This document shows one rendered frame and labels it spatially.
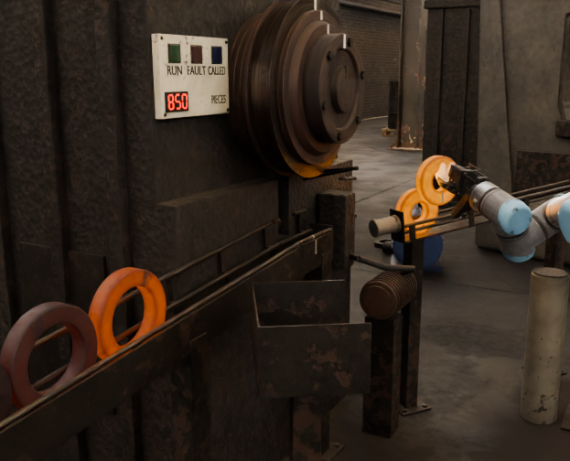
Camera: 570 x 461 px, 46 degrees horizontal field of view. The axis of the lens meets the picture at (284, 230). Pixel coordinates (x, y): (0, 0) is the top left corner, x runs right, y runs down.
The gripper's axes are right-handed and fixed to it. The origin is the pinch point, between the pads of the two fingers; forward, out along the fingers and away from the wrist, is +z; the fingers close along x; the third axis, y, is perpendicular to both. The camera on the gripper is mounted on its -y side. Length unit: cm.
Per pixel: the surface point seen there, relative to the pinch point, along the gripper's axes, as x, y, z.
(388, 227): 13.4, -18.6, 2.0
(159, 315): 102, -3, -47
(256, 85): 70, 32, -10
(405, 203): 6.1, -12.2, 5.1
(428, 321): -57, -102, 49
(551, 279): -30.8, -26.3, -28.6
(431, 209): -4.3, -14.8, 4.4
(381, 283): 23.0, -29.1, -13.1
